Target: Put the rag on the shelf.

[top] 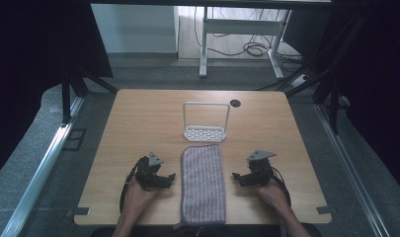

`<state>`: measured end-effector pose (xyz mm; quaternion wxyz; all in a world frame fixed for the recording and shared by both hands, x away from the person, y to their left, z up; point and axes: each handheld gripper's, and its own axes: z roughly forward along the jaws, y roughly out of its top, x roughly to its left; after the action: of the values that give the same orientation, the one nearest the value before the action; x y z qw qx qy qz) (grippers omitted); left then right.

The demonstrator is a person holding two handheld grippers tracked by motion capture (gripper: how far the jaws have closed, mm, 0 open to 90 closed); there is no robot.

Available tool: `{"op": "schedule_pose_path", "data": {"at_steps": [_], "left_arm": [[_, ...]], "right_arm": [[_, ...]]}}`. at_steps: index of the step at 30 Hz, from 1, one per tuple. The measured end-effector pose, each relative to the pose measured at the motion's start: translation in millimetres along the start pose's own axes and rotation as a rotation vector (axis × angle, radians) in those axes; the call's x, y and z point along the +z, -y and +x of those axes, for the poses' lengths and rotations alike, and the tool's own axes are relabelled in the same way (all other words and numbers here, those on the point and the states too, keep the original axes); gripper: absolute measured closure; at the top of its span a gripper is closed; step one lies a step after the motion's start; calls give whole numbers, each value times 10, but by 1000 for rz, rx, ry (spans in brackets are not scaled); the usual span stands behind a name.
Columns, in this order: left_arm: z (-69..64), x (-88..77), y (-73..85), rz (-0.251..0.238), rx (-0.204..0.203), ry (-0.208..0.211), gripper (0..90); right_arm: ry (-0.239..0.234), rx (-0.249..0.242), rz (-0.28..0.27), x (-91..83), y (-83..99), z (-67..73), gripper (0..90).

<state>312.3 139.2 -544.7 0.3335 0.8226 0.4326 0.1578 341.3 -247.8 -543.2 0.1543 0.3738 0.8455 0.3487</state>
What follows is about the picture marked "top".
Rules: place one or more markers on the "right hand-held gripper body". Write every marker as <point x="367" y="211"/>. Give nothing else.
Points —
<point x="260" y="171"/>

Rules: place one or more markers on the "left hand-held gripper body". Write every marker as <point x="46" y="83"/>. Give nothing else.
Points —
<point x="147" y="173"/>

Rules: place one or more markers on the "person's left hand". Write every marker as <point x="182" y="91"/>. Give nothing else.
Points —
<point x="138" y="197"/>

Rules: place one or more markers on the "person's right hand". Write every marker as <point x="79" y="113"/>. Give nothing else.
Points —
<point x="273" y="196"/>

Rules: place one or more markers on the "striped purple grey towel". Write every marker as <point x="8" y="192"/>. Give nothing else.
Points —
<point x="203" y="184"/>

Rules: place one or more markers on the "white rack with perforated base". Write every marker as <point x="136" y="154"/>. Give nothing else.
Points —
<point x="204" y="133"/>

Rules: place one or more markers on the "person's dark clothing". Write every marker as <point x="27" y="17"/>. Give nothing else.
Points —
<point x="200" y="232"/>

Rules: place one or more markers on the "black metal stand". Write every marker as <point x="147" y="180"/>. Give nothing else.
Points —
<point x="329" y="95"/>
<point x="69" y="95"/>

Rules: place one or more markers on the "black curtain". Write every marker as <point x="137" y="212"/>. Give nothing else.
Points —
<point x="372" y="82"/>
<point x="36" y="65"/>

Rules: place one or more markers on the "grey table corner bracket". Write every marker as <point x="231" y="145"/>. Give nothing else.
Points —
<point x="77" y="212"/>
<point x="326" y="210"/>

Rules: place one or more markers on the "aluminium rail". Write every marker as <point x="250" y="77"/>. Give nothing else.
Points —
<point x="39" y="177"/>
<point x="349" y="164"/>

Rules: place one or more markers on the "white metal desk frame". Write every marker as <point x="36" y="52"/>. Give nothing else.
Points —
<point x="240" y="27"/>

